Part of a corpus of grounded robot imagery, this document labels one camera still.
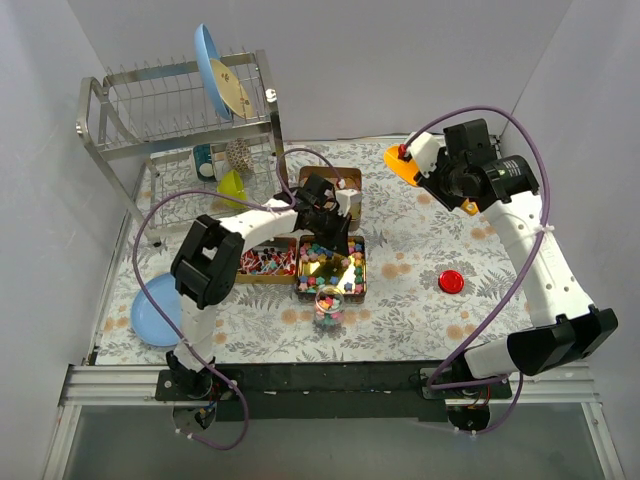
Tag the tin of pastel gummies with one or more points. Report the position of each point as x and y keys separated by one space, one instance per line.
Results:
x=353 y=180

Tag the blue plate in rack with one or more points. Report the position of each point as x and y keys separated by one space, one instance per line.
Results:
x=206 y=51

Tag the cream floral plate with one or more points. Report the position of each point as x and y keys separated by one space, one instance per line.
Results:
x=231 y=90

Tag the steel dish rack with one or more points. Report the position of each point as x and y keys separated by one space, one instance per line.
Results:
x=158 y=113

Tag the green bowl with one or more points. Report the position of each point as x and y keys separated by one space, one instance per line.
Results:
x=232 y=187

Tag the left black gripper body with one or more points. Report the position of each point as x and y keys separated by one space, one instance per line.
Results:
x=335 y=230

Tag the yellow plastic scoop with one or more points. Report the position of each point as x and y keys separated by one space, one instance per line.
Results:
x=407 y=170

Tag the blue plate on table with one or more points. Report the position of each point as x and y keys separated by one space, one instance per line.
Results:
x=147 y=323

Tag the clear glass jar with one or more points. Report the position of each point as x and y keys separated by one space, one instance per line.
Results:
x=329 y=306

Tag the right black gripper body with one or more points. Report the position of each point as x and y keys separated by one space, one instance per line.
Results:
x=432 y=182

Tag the floral table mat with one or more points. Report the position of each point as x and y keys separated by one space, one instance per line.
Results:
x=410 y=240

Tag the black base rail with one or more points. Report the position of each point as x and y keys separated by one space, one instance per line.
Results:
x=314 y=390

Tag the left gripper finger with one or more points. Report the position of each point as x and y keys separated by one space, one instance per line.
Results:
x=343 y=223
x=330 y=239

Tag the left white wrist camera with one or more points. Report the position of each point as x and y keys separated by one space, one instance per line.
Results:
x=348 y=199

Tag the tin of star candies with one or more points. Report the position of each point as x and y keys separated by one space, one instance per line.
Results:
x=318 y=267

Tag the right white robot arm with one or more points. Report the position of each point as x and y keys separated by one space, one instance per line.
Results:
x=566 y=325

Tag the tin of lollipops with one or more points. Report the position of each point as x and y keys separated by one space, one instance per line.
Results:
x=271 y=263

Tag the red jar lid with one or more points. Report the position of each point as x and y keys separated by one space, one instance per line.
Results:
x=451 y=282

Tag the blue white mug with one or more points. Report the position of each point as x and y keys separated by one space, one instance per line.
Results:
x=202 y=163

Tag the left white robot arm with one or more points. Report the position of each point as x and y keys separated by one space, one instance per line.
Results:
x=209 y=257

